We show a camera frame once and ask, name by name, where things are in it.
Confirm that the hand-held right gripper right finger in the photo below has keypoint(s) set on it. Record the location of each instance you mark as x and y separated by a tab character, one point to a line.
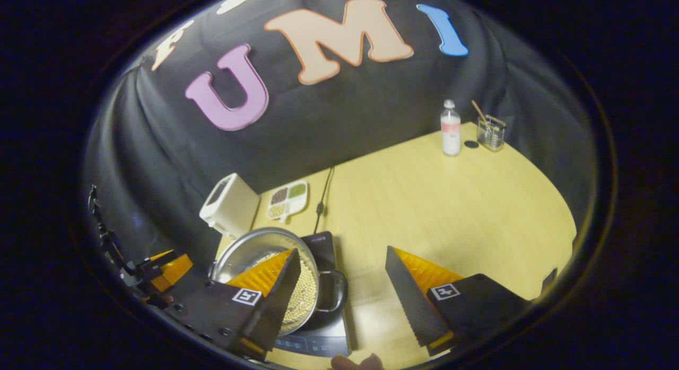
411	306

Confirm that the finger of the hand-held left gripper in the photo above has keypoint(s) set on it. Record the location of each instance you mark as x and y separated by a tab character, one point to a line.
175	272
156	261

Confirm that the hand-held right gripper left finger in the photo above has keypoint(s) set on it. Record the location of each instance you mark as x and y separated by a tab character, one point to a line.
273	306

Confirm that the stainless steel pot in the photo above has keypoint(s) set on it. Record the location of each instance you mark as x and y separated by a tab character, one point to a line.
249	250

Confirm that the black induction cooktop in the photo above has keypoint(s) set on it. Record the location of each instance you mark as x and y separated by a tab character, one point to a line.
329	338

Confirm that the pile of soybeans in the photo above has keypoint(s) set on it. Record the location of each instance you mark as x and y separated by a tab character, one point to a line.
305	295

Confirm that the white box-shaped appliance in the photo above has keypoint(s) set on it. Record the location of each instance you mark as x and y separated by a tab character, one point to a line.
231	205

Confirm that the white divided bean dish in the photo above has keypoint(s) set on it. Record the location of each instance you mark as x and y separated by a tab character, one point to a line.
289	197

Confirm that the dark slanted bar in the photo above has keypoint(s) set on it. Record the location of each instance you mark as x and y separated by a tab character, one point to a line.
549	281

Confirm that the clear bottle pink label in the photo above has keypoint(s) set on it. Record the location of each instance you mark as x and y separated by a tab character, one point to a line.
451	134

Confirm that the black backdrop cloth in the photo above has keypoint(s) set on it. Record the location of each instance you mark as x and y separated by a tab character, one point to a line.
371	104

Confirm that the wooden stick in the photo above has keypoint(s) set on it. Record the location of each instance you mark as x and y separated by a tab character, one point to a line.
480	112

